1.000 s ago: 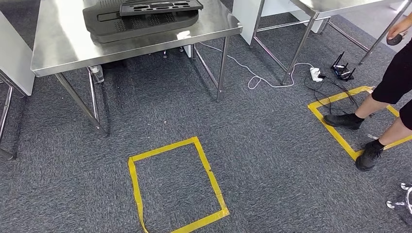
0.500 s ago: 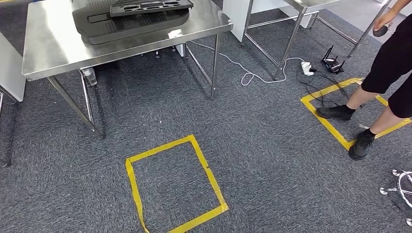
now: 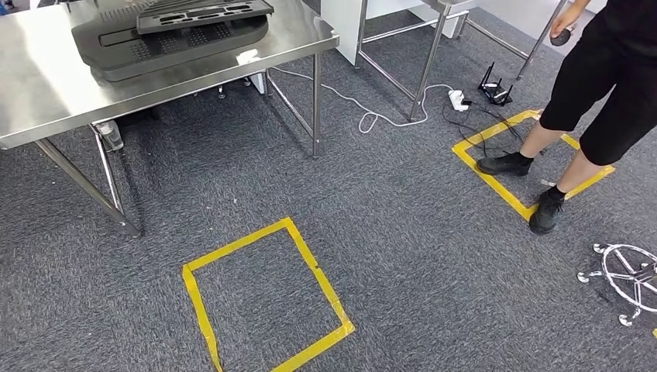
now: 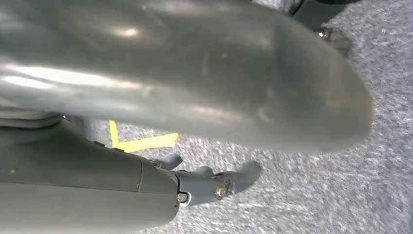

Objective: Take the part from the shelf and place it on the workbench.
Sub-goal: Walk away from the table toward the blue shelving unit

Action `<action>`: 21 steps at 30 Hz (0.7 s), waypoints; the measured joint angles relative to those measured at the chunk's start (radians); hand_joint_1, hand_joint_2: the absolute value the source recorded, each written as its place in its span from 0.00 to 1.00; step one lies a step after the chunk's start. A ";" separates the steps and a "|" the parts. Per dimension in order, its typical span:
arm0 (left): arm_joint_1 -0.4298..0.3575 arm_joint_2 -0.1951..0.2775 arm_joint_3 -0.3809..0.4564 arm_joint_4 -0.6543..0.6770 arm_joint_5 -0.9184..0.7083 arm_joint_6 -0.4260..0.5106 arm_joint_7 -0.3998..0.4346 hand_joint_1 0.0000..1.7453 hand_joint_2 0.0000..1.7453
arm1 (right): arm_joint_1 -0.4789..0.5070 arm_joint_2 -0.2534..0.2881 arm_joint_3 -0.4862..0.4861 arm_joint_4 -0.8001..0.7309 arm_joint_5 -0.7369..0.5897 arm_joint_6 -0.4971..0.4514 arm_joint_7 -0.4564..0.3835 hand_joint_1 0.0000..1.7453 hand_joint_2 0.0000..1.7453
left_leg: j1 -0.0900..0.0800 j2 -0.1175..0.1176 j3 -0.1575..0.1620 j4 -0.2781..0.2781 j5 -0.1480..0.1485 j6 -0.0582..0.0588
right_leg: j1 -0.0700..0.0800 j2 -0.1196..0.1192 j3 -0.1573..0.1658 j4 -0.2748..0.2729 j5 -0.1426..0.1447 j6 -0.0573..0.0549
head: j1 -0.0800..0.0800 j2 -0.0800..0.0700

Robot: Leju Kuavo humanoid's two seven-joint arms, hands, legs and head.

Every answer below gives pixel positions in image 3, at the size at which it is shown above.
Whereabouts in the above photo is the large black moulded cover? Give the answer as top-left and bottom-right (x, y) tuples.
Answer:
(71, 0), (270, 83)

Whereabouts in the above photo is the yellow floor tape square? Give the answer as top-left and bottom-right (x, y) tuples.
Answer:
(451, 108), (615, 222)
(182, 217), (356, 372)

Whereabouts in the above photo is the stainless steel workbench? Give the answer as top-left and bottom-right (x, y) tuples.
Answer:
(0, 0), (341, 238)

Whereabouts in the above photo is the black wifi router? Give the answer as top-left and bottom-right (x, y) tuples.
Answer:
(477, 61), (514, 107)

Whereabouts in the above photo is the white cable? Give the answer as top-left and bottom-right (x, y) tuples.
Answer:
(270, 67), (456, 135)

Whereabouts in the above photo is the person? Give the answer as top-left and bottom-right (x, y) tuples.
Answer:
(538, 0), (657, 167)

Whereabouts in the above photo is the black round stool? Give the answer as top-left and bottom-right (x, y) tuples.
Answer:
(576, 243), (657, 328)

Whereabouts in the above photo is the black triangular plastic panel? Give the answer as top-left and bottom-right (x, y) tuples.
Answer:
(136, 0), (276, 36)

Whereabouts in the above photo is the white power adapter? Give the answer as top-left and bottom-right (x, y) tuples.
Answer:
(448, 89), (472, 113)

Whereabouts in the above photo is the black cable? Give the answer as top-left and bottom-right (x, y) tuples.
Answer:
(442, 100), (527, 157)

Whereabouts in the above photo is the clear plastic bottle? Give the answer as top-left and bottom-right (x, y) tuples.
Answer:
(95, 120), (126, 153)

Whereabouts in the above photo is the person's right hand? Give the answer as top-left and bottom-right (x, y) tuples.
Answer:
(549, 4), (581, 38)

